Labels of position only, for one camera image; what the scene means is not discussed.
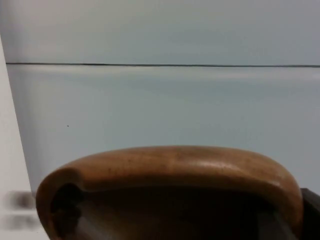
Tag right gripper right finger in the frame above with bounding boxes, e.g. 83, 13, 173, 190
300, 188, 320, 240

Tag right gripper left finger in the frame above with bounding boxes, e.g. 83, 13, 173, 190
249, 209, 295, 240

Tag dark wooden cup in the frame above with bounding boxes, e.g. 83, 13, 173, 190
35, 145, 304, 240

